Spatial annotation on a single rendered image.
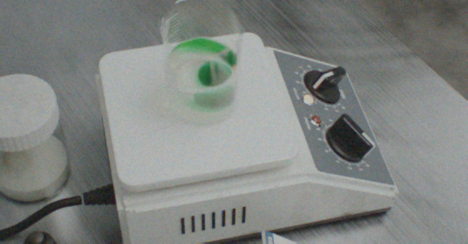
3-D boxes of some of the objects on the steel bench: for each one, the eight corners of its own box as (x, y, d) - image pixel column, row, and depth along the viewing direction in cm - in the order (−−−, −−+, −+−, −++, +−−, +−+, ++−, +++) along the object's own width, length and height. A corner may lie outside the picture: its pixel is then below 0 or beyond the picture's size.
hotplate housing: (341, 88, 68) (353, 17, 62) (395, 216, 60) (416, 149, 54) (75, 130, 65) (62, 61, 58) (95, 272, 56) (81, 209, 50)
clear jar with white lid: (77, 143, 64) (63, 73, 58) (64, 206, 60) (48, 139, 54) (2, 139, 64) (-19, 70, 58) (-15, 203, 60) (-41, 135, 54)
